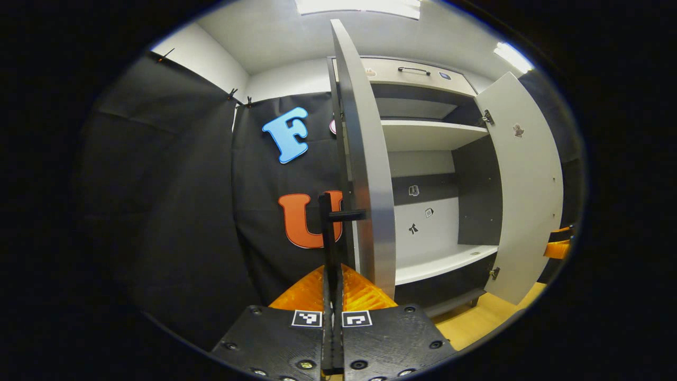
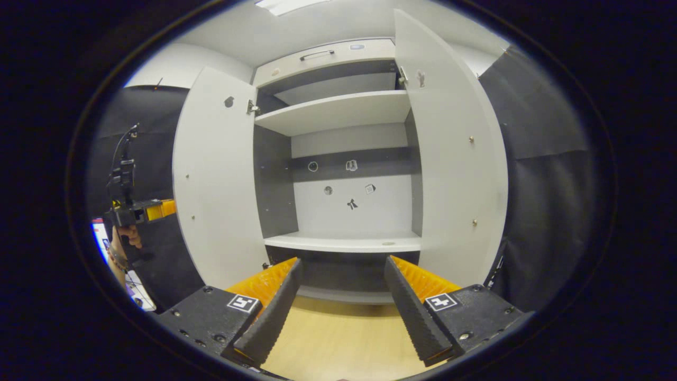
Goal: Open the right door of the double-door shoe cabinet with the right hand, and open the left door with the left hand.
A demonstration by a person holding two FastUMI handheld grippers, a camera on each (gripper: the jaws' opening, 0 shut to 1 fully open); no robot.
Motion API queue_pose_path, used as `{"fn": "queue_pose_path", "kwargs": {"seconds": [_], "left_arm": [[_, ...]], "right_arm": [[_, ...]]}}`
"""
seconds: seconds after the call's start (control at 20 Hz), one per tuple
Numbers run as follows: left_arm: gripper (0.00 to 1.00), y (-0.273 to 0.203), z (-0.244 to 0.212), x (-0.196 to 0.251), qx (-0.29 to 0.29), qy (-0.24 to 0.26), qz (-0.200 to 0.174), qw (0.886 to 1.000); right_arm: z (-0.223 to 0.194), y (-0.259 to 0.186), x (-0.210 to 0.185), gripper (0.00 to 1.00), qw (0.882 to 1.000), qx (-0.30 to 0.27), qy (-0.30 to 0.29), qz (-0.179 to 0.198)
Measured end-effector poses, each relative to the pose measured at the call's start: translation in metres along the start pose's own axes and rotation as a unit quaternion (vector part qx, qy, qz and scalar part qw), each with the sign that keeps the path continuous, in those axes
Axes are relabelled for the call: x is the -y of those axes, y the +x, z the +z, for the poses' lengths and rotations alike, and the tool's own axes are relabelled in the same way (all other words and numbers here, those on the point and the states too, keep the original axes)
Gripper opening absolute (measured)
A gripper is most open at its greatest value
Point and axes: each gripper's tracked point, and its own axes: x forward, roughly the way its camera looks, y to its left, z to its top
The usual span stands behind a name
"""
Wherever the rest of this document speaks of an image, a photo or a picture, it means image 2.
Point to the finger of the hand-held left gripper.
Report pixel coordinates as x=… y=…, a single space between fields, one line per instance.
x=161 y=210

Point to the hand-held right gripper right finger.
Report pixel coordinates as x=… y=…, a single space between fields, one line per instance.
x=415 y=317

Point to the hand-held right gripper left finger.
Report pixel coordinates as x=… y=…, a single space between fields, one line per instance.
x=277 y=312

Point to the beige cabinet door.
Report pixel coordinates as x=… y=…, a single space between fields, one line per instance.
x=217 y=185
x=455 y=185

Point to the beige double-door shoe cabinet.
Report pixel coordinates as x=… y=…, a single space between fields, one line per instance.
x=381 y=211

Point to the beige cabinet shelf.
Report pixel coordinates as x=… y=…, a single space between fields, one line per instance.
x=333 y=114
x=344 y=243

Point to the metal door hinge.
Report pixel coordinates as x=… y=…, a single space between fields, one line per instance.
x=252 y=107
x=403 y=75

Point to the beige cabinet drawer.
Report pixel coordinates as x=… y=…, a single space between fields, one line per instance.
x=381 y=50

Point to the white printed panel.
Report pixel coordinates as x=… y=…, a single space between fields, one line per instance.
x=100 y=233

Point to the black backdrop cloth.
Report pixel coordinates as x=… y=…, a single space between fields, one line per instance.
x=153 y=153
x=545 y=211

